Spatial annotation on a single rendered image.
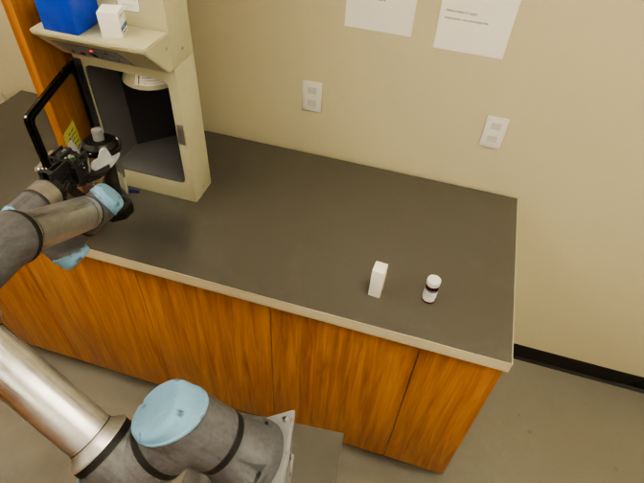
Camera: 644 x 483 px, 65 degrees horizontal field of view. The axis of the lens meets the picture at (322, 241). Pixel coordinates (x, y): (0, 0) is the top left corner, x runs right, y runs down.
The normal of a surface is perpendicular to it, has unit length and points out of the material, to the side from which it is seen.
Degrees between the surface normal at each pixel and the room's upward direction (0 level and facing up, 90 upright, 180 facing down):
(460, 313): 0
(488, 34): 90
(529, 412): 0
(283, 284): 0
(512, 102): 90
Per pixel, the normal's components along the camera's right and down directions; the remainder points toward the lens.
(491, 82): -0.29, 0.67
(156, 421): -0.52, -0.68
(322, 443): 0.05, -0.70
